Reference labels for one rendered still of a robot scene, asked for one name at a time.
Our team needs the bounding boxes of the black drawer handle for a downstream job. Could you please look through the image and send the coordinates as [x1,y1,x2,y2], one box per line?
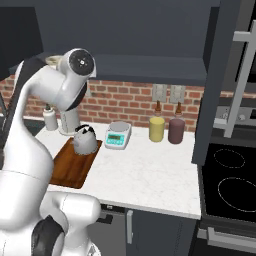
[95,213,114,225]

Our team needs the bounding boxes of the grey oven door handle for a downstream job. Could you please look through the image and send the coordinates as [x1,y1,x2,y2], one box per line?
[196,226,256,255]

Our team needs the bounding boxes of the grey range control panel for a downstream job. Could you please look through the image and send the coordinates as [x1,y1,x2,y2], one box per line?
[213,97,256,130]

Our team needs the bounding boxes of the microwave oven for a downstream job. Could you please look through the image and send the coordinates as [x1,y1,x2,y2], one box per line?
[220,0,256,94]

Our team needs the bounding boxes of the grey wall outlet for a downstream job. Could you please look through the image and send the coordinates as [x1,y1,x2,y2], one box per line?
[152,83,168,103]
[169,84,187,105]

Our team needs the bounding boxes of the grey microwave door handle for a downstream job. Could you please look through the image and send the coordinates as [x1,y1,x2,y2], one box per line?
[223,29,256,139]

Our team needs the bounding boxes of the yellow bottle with brown neck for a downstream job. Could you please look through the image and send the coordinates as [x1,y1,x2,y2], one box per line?
[148,100,166,144]

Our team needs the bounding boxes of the tan mug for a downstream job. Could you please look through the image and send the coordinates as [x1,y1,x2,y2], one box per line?
[44,55,63,70]

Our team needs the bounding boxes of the teal and white kitchen scale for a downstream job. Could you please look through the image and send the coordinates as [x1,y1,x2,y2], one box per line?
[104,120,132,150]

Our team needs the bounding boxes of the white soap dispenser bottle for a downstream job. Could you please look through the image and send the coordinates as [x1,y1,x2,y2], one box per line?
[42,103,60,132]

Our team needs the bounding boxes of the dark red bottle brown neck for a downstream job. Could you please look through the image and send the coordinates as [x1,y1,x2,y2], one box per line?
[167,101,186,145]

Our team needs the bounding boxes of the oven door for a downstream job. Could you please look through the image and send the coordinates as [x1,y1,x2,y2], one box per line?
[188,222,256,256]

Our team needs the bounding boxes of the dark grey cabinet door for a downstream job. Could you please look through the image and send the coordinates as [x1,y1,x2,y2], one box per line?
[191,0,244,167]
[0,6,45,82]

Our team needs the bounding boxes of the black hob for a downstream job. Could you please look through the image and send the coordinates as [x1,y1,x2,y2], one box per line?
[200,142,256,225]

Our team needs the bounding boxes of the grey cupboard door handle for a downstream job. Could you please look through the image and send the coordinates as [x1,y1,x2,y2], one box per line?
[125,209,135,245]

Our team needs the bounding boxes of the dark grey wall cabinet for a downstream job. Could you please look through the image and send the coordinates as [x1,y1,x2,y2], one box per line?
[9,0,222,87]

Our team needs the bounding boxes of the dark grey base cupboard door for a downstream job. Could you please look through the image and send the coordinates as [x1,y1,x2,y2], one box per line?
[125,207,198,256]

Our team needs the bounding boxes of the grey drawer front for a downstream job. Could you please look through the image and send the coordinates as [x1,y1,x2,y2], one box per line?
[87,203,128,256]

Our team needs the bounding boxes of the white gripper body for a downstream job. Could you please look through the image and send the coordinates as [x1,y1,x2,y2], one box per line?
[59,117,82,137]

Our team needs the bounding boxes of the dark sink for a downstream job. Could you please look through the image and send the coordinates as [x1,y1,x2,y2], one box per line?
[22,118,46,137]

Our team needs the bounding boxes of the silver kettle with black handle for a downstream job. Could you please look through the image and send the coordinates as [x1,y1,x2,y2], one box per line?
[72,124,98,156]

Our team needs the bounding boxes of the brown wooden tray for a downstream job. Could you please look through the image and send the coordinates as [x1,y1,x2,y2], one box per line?
[49,136,103,190]

